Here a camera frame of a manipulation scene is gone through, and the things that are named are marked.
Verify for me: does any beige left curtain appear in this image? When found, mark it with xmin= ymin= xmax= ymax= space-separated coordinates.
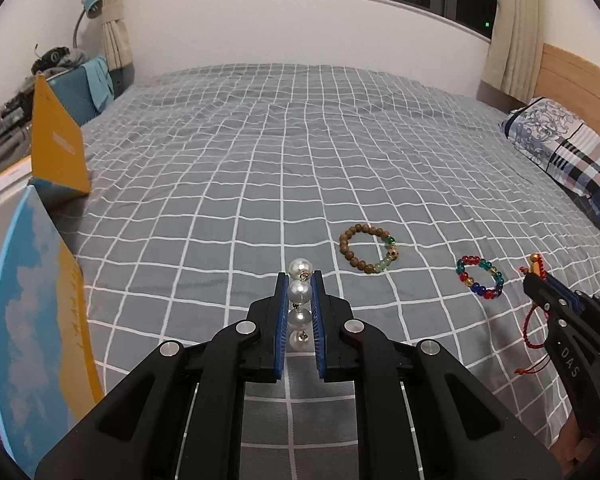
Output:
xmin=102 ymin=0 xmax=133 ymax=70

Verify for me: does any brown wooden bead bracelet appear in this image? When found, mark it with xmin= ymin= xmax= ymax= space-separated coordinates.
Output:
xmin=338 ymin=222 xmax=401 ymax=276

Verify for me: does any white pearl bracelet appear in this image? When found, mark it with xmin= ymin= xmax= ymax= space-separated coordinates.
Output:
xmin=286 ymin=257 xmax=314 ymax=352

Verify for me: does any teal desk lamp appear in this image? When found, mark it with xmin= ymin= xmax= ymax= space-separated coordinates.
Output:
xmin=72 ymin=0 xmax=104 ymax=49

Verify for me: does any dark clutter pile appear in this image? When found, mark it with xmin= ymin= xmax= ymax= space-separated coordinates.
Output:
xmin=31 ymin=47 xmax=88 ymax=75

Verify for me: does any yellow box lid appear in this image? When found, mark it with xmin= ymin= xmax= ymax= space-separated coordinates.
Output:
xmin=31 ymin=74 xmax=91 ymax=200

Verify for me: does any blue sky-print box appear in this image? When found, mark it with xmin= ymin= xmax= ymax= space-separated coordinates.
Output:
xmin=0 ymin=185 xmax=104 ymax=476

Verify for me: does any grey checked bed sheet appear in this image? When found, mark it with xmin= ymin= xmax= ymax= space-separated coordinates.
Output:
xmin=54 ymin=65 xmax=600 ymax=443

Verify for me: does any person's right hand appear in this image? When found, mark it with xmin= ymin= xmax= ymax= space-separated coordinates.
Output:
xmin=550 ymin=413 xmax=597 ymax=476

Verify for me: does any wooden headboard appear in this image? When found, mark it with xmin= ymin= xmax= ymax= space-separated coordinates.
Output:
xmin=534 ymin=44 xmax=600 ymax=135

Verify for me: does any beige right curtain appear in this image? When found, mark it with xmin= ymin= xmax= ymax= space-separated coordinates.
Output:
xmin=481 ymin=0 xmax=544 ymax=102

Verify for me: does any grey storage box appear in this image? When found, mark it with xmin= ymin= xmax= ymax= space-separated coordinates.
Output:
xmin=0 ymin=124 xmax=31 ymax=173

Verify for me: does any multicolour glass bead bracelet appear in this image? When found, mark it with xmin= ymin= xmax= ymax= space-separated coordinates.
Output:
xmin=455 ymin=253 xmax=506 ymax=302

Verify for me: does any beige curtain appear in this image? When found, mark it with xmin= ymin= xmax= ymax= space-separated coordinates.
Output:
xmin=102 ymin=0 xmax=133 ymax=70
xmin=481 ymin=0 xmax=544 ymax=102

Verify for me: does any red string bracelet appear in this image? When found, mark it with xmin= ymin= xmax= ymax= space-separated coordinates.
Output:
xmin=512 ymin=252 xmax=553 ymax=377

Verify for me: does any teal suitcase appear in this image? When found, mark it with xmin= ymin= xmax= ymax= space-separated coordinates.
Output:
xmin=47 ymin=56 xmax=114 ymax=126

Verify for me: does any blue patterned plaid pillow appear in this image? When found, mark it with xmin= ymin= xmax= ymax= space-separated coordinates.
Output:
xmin=501 ymin=96 xmax=600 ymax=228

